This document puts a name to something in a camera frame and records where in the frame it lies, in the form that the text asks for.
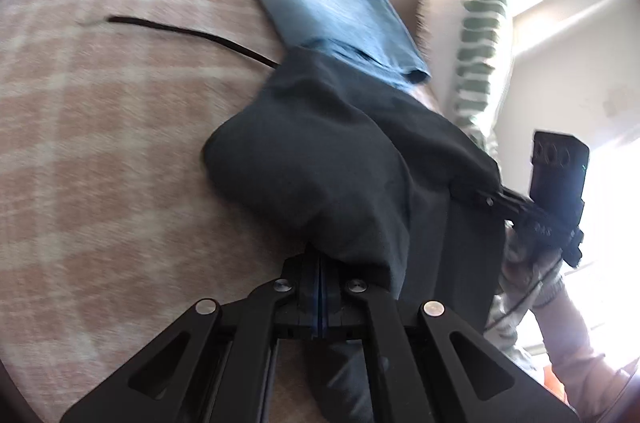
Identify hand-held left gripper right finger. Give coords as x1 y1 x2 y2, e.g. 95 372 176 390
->
319 253 581 423

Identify person's right forearm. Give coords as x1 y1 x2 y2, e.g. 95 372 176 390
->
532 283 638 409

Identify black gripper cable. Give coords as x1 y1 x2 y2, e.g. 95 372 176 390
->
487 260 563 331

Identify folded blue jeans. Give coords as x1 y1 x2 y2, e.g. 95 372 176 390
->
232 0 432 96

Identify beige plaid tablecloth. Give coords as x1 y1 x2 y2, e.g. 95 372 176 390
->
0 0 326 423

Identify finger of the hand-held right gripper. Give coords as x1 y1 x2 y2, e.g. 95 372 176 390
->
470 185 536 224

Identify dark grey pants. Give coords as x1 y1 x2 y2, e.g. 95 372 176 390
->
202 45 508 423

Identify green patterned fringed throw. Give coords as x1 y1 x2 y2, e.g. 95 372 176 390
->
417 0 517 166

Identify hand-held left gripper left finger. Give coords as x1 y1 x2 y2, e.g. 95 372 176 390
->
60 248 321 423

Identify person's right hand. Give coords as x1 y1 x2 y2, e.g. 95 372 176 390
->
497 220 567 311

